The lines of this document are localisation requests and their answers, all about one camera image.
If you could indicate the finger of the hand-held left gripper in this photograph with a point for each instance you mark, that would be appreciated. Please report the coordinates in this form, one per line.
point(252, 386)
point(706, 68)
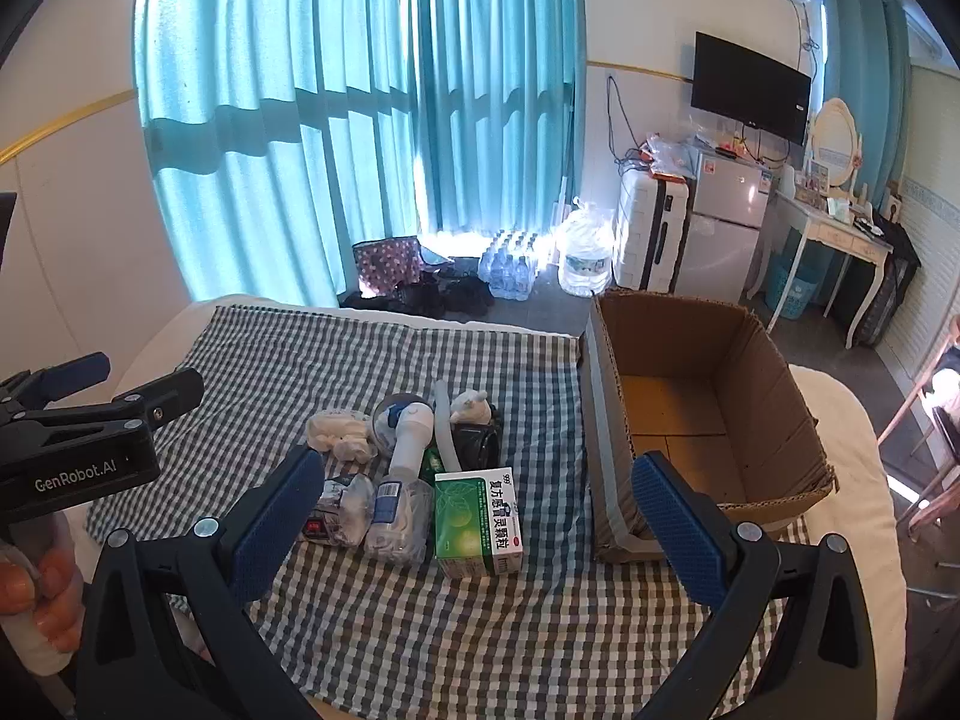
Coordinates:
point(172, 394)
point(75, 375)

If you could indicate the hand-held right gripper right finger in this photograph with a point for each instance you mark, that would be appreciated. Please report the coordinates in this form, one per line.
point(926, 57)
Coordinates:
point(675, 532)

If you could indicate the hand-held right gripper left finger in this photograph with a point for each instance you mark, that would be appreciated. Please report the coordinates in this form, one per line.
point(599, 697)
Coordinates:
point(277, 525)

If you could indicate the clear plastic packet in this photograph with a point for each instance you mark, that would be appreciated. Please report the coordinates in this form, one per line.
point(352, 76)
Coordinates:
point(337, 510)

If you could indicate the white packet blue label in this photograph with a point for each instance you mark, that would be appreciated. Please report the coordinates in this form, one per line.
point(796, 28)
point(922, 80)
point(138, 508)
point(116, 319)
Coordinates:
point(397, 525)

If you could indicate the brown cardboard box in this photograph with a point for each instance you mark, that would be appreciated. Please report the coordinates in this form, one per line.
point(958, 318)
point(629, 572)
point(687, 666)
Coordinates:
point(675, 405)

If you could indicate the white handheld device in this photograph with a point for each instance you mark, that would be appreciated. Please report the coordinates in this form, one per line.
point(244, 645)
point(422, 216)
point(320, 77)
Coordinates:
point(412, 442)

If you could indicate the green medicine box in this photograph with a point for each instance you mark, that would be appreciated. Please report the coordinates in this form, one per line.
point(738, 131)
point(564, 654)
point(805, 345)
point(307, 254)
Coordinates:
point(469, 525)

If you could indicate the white plush toy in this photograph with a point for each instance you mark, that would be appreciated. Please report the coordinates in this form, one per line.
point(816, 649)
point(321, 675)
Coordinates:
point(448, 435)
point(471, 406)

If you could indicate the person's left hand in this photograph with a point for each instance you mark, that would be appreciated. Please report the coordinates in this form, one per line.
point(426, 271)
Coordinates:
point(56, 600)

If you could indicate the checkered bed sheet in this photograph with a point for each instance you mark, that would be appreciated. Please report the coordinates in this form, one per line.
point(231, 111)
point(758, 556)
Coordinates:
point(847, 540)

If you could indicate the grey white checkered cloth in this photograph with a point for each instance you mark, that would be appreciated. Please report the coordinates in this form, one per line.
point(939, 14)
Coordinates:
point(450, 630)

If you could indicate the polka dot bag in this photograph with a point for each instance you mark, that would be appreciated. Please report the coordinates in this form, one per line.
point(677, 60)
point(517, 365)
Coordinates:
point(386, 266)

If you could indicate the blue waste basket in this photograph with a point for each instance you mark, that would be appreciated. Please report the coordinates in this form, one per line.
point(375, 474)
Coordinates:
point(793, 292)

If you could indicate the teal window curtain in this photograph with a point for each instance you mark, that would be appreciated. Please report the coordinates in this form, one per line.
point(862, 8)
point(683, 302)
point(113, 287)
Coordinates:
point(862, 52)
point(262, 127)
point(502, 90)

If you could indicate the wooden chair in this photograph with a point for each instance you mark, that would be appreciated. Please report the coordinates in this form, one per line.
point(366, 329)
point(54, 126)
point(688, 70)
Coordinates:
point(926, 390)

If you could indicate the large water jug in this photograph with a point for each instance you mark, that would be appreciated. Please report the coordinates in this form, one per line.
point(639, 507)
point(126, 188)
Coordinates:
point(586, 255)

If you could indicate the white suitcase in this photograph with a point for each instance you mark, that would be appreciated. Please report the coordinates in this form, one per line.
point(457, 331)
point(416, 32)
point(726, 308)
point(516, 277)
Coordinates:
point(637, 232)

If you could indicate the silver mini fridge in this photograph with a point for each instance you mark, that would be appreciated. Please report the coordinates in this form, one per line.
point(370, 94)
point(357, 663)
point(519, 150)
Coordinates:
point(720, 232)

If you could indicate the pack of water bottles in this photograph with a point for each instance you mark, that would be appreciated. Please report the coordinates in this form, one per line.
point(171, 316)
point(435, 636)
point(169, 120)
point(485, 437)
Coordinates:
point(508, 270)

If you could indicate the white dressing table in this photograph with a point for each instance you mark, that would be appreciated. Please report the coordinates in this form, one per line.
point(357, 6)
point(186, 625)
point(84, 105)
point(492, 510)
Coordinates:
point(832, 236)

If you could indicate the black hanging garment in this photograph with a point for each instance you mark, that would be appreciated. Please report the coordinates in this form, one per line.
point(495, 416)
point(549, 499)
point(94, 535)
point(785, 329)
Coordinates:
point(896, 270)

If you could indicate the clear plastic bags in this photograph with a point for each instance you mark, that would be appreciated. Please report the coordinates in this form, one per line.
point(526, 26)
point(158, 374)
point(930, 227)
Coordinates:
point(667, 157)

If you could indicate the oval vanity mirror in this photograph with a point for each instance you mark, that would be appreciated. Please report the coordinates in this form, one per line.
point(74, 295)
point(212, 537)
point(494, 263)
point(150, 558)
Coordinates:
point(832, 139)

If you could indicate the black wall television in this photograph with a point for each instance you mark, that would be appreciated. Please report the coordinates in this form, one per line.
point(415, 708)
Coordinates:
point(750, 86)

